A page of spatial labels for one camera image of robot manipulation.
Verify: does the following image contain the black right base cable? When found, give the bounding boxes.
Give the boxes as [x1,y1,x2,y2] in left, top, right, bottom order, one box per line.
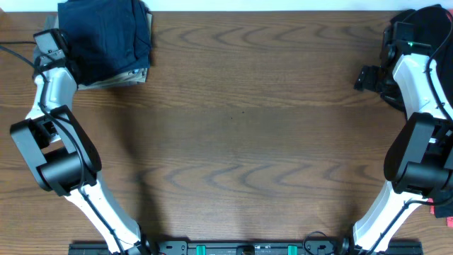
[302,232,337,255]

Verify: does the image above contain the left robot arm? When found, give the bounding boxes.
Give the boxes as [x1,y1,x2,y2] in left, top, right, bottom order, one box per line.
[10,28,156,254]

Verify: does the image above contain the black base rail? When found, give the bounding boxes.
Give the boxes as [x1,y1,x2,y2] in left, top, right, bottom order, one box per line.
[68,237,424,255]

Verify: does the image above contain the folded khaki shorts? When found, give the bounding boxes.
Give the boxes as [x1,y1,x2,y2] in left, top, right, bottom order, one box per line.
[33,11,153,90]

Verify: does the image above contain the navy blue shorts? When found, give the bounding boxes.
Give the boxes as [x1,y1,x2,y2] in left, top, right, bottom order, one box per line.
[58,0,152,85]

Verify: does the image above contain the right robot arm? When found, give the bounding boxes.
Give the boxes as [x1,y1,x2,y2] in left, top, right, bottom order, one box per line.
[348,22,452,254]

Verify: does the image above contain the black garment pile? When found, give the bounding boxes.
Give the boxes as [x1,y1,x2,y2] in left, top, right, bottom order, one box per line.
[381,5,452,211]

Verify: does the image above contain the red garment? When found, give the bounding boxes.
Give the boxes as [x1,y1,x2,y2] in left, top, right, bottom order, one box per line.
[428,9,452,228]

